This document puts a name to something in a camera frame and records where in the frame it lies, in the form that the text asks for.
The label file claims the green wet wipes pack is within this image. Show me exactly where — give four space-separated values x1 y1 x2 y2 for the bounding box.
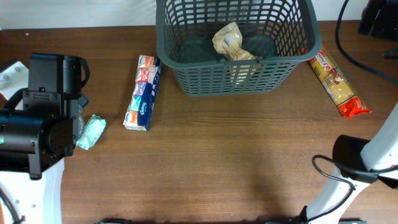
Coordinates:
76 114 106 151

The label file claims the Kleenex tissue multipack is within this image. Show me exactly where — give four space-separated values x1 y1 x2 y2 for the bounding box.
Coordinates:
123 55 162 131

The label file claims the beige snack bag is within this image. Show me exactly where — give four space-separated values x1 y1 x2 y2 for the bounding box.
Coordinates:
211 21 259 85

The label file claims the spaghetti pasta packet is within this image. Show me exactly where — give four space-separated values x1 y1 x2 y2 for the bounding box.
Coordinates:
307 46 371 118

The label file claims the green lid spice jar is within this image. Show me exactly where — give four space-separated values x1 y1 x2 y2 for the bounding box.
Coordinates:
262 62 285 79

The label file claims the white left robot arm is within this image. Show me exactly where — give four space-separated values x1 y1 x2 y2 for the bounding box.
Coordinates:
1 53 90 223

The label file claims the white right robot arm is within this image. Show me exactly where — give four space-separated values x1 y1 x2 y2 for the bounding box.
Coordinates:
300 107 397 223

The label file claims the grey plastic basket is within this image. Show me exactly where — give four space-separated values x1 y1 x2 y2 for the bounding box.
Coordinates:
156 0 322 96

